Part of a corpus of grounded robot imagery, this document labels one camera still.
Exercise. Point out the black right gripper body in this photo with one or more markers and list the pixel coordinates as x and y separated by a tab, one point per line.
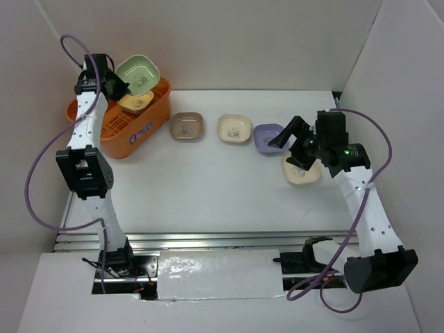
306	149

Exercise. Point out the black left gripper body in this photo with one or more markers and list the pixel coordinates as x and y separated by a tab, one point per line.
119	87

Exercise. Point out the yellow panda plate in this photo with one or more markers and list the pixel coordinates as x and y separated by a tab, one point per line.
136	104

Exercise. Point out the cream panda plate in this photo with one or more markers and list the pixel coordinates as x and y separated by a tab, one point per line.
234	128
294	175

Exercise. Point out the green panda plate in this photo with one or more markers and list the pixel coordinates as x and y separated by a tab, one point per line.
141	74

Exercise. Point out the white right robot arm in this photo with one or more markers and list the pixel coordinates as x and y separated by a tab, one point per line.
372	256

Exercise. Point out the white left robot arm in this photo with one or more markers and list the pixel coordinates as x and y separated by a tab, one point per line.
89	175

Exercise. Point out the orange plastic bin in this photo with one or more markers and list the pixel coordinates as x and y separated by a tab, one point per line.
105	125

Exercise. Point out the purple plate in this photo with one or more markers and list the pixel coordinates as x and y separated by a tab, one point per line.
263	134

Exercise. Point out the cream panda plate back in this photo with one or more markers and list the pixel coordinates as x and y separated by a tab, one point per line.
234	128

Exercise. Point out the brown panda plate back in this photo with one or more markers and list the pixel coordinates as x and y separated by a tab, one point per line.
186	126

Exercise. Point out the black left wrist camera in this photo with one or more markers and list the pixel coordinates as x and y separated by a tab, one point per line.
104	64

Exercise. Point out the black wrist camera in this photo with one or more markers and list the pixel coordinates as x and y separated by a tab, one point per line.
331	128
104	64

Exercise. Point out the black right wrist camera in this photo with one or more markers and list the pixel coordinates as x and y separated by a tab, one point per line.
331	128

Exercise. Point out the aluminium rail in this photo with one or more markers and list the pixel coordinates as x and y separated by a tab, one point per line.
142	242

